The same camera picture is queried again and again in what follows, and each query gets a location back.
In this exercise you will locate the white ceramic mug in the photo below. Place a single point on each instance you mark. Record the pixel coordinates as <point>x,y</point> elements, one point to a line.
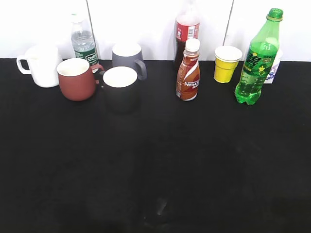
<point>41,61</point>

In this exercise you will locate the green soda bottle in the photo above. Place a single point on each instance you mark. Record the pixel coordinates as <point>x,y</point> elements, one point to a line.
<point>259,60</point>

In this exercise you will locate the yellow paper cup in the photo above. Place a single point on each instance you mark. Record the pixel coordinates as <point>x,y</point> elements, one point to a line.
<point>226,60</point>

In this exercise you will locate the cola bottle red label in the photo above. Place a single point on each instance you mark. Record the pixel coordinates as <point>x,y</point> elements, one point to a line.
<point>186,26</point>

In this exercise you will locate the black ceramic mug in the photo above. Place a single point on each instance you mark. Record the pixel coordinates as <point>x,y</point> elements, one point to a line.
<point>121,89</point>

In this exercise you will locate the brown Nescafe coffee bottle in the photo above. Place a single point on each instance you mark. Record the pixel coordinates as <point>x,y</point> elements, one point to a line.
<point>188,76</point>

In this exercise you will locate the grey ceramic mug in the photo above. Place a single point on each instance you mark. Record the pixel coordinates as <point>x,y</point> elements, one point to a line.
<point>129,54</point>

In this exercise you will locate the red ceramic mug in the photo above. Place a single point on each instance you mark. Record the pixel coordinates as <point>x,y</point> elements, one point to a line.
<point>76,78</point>

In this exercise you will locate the clear water bottle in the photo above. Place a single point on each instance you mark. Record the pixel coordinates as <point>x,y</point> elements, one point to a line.
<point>82,39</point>

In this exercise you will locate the white blue tissue pack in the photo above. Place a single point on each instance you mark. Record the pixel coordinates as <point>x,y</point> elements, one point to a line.
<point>272,73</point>

